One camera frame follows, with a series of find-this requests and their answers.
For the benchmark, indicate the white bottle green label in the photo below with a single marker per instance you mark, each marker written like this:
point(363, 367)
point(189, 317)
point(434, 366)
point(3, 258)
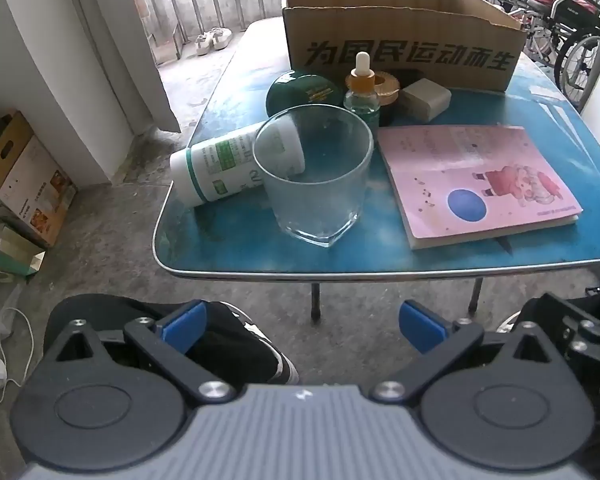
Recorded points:
point(205, 170)

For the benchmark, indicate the person's black right shoe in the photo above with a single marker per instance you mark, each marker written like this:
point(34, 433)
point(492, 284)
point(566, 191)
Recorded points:
point(507, 324)

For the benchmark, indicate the dark green round jar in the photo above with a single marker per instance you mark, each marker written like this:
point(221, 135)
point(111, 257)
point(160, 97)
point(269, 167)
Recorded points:
point(300, 92)

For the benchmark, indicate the person's black shoe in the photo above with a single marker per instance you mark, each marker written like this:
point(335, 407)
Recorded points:
point(265, 355)
point(507, 324)

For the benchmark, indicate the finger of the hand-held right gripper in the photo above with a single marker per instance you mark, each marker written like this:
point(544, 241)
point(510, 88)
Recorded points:
point(565, 330)

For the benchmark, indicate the black table leg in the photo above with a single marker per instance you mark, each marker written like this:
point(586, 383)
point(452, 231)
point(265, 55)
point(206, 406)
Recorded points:
point(315, 302)
point(475, 297)

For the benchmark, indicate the person's black left shoe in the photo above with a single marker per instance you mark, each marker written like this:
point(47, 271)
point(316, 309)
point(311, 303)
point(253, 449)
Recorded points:
point(265, 355)

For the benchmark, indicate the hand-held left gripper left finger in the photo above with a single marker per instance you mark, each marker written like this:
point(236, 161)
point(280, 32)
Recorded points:
point(185, 327)

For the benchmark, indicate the clear glass cup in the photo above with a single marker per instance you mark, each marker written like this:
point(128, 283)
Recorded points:
point(320, 210)

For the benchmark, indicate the small teal open box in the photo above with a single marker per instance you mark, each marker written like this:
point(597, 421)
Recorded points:
point(15, 255)

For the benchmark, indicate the white power adapter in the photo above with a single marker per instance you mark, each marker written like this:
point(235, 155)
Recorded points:
point(425, 100)

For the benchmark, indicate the printed cardboard floor box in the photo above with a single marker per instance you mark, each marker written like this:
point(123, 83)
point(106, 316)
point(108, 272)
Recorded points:
point(25, 185)

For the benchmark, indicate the pink book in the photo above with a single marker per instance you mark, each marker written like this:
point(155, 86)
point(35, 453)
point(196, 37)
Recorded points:
point(480, 185)

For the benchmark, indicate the gold lid black jar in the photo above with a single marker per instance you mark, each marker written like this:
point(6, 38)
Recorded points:
point(389, 87)

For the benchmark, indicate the green glass dropper bottle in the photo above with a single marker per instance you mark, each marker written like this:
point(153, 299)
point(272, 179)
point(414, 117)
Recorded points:
point(362, 105)

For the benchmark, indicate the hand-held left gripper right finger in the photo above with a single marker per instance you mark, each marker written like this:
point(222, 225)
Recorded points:
point(420, 327)

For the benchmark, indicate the brown cardboard box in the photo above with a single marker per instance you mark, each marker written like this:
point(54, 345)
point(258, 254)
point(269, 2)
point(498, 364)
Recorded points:
point(405, 35)

